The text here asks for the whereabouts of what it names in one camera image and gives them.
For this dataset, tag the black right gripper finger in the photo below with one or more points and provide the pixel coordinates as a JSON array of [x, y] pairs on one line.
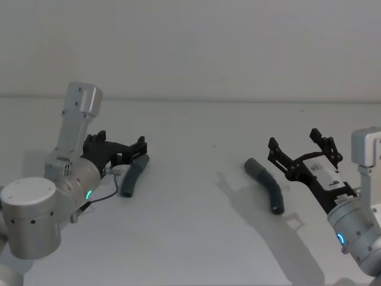
[[327, 146], [282, 158]]

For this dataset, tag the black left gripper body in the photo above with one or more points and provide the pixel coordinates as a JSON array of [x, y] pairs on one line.
[[99, 153]]

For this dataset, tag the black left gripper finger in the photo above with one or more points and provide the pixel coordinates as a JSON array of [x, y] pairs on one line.
[[99, 135], [137, 149]]

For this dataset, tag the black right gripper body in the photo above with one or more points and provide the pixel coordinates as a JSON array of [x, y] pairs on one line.
[[323, 178]]

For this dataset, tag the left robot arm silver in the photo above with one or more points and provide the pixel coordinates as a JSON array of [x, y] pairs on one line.
[[29, 208]]

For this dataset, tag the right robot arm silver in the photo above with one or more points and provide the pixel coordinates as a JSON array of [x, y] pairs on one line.
[[357, 223]]

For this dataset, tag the dark grey curved tube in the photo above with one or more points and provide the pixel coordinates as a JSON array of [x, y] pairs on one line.
[[266, 184], [134, 177]]

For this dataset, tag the white table cloth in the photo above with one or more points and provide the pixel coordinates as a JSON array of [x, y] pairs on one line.
[[190, 238]]

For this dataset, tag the plain white backdrop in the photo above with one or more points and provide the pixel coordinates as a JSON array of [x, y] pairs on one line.
[[190, 44]]

